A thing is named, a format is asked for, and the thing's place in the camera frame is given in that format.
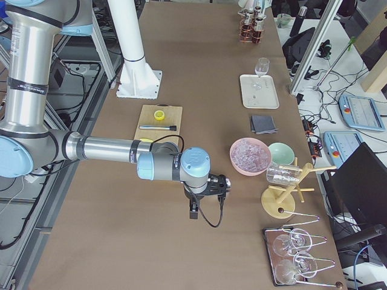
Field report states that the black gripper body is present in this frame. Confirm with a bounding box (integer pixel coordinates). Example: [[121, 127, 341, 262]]
[[203, 174, 231, 197]]

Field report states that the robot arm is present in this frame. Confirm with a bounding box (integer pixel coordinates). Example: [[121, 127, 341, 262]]
[[1, 1, 230, 219]]

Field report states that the tea bottle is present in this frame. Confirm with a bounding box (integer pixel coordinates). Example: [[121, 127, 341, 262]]
[[242, 0, 258, 25], [252, 17, 265, 44]]

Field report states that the pink bowl with ice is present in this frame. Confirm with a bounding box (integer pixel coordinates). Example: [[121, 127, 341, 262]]
[[229, 138, 272, 176]]

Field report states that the wooden glass drying tree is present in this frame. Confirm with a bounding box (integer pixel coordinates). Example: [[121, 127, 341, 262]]
[[261, 158, 337, 219]]

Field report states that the glass jar on tree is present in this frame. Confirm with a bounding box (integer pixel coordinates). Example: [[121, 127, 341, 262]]
[[266, 163, 302, 185]]

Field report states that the green empty bowl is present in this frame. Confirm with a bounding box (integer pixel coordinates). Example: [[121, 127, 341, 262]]
[[268, 143, 295, 165]]

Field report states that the grey folded cloth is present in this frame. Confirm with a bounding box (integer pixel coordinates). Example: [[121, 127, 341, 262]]
[[250, 115, 278, 135]]

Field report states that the steel muddler black tip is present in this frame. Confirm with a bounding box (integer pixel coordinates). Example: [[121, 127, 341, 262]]
[[138, 125, 177, 131]]

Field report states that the yellow plastic knife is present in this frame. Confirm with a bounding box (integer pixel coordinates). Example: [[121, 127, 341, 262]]
[[140, 138, 154, 143]]

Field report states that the bamboo cutting board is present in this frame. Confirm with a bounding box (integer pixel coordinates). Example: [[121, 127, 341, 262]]
[[134, 105, 183, 141]]

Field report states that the upside-down wine glass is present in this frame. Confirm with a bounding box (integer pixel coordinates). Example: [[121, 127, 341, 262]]
[[273, 228, 311, 257], [275, 252, 317, 285]]

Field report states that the half lemon slice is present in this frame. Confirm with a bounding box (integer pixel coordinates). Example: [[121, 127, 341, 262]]
[[154, 110, 165, 121]]

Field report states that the dark tray with glasses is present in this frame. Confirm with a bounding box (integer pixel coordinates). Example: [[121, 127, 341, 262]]
[[262, 227, 327, 287]]

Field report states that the cream serving tray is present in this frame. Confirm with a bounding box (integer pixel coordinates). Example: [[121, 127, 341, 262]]
[[239, 74, 279, 109]]

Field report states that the clear wine glass on tray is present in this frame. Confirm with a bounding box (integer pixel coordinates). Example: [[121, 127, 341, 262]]
[[255, 57, 270, 77]]

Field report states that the blue teach pendant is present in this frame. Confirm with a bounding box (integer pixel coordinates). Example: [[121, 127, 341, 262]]
[[324, 131, 363, 168], [339, 95, 385, 132]]

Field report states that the black monitor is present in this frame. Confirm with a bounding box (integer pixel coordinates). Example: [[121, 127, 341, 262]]
[[325, 143, 386, 226]]

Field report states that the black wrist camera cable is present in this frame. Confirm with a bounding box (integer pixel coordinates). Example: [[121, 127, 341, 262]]
[[151, 135, 224, 228]]

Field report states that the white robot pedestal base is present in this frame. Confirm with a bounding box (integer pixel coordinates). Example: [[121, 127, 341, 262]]
[[108, 0, 162, 100]]

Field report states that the copper wire bottle basket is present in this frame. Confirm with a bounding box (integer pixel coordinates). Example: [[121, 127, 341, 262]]
[[238, 10, 265, 44]]

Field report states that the aluminium frame post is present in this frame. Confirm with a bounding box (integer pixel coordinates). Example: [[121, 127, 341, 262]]
[[289, 0, 342, 96]]

